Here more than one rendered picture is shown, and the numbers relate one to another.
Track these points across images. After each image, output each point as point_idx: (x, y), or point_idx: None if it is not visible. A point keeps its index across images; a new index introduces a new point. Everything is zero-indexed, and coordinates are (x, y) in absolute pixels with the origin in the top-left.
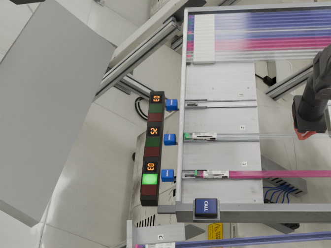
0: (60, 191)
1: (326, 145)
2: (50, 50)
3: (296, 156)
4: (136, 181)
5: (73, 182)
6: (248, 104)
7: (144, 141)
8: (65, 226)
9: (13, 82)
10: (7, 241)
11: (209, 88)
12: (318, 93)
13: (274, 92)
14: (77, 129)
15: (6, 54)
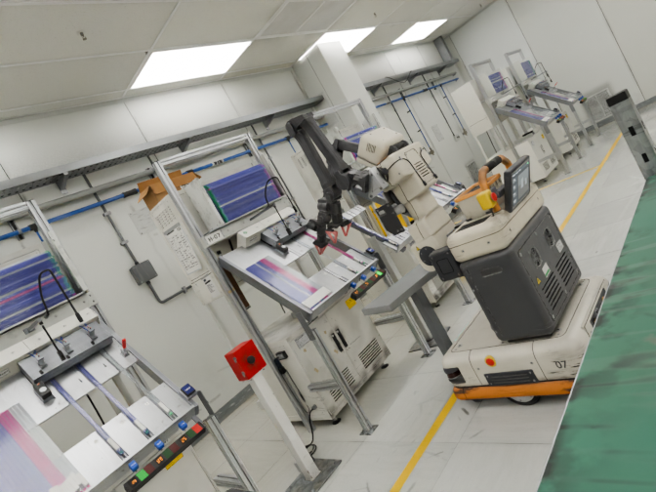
0: (399, 389)
1: None
2: (398, 290)
3: (278, 329)
4: (351, 389)
5: (389, 394)
6: (326, 269)
7: (333, 405)
8: (403, 377)
9: (421, 274)
10: (436, 362)
11: (334, 281)
12: None
13: (265, 341)
14: (399, 279)
15: (420, 283)
